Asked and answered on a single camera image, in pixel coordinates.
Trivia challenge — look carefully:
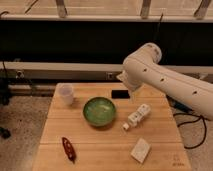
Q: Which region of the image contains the white ceramic cup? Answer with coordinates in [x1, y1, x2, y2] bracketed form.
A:
[58, 84, 74, 105]

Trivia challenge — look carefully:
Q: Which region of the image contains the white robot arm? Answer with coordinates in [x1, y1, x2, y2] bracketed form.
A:
[117, 43, 213, 119]

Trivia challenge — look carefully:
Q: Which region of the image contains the green ceramic bowl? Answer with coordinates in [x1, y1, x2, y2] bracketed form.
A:
[83, 97, 116, 127]

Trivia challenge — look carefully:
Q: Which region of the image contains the black rectangular block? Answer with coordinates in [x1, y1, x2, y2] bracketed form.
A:
[111, 90, 129, 99]

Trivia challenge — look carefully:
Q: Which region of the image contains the white sponge block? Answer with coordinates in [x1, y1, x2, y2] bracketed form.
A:
[131, 138, 151, 163]

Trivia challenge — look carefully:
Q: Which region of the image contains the red chili pepper toy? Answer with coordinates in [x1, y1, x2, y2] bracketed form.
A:
[62, 137, 76, 162]

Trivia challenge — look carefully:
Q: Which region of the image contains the blue floor box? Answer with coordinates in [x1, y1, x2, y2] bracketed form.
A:
[174, 102, 192, 113]

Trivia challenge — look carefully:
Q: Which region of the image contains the black object on floor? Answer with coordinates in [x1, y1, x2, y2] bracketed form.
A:
[0, 127, 11, 139]

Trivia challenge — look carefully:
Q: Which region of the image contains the grey wall rail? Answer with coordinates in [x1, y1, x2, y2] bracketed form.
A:
[0, 61, 213, 84]

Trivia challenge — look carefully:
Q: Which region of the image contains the black hanging cable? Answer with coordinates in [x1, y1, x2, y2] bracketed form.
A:
[155, 13, 165, 45]

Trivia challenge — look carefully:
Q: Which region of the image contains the black floor cable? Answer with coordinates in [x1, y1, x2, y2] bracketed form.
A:
[172, 112, 208, 150]

